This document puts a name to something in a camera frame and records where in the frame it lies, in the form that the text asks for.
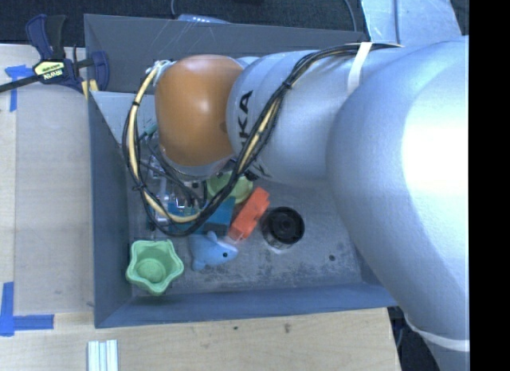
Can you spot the grey metal bin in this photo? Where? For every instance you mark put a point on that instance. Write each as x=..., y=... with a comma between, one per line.
x=279, y=266

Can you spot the blue box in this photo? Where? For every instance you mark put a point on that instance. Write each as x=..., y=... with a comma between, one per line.
x=220, y=213

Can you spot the pale wood board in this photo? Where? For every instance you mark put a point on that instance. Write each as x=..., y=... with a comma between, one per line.
x=52, y=202

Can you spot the green star-shaped cup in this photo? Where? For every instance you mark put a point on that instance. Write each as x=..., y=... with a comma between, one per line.
x=154, y=268

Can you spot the orange block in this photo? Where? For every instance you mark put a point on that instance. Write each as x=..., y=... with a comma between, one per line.
x=249, y=216

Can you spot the black round cap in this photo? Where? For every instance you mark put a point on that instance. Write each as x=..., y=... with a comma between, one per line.
x=283, y=225

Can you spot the light green round cup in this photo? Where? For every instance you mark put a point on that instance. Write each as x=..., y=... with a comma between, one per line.
x=239, y=189

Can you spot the blue toy dolphin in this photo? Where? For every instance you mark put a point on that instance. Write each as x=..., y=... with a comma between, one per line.
x=211, y=254

